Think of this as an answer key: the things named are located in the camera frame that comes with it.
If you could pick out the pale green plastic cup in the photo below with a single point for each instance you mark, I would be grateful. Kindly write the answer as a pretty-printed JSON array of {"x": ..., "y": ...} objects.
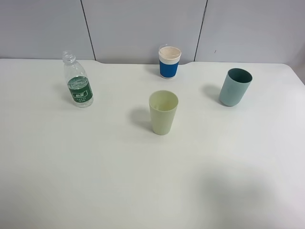
[{"x": 163, "y": 105}]

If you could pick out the clear bottle green label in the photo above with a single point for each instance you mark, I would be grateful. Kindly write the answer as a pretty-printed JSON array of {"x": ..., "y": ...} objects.
[{"x": 77, "y": 80}]

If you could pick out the blue sleeved paper cup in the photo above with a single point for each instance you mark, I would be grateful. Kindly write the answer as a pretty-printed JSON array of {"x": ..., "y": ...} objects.
[{"x": 169, "y": 58}]

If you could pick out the teal blue plastic cup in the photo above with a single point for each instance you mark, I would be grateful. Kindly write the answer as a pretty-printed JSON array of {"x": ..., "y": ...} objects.
[{"x": 235, "y": 85}]

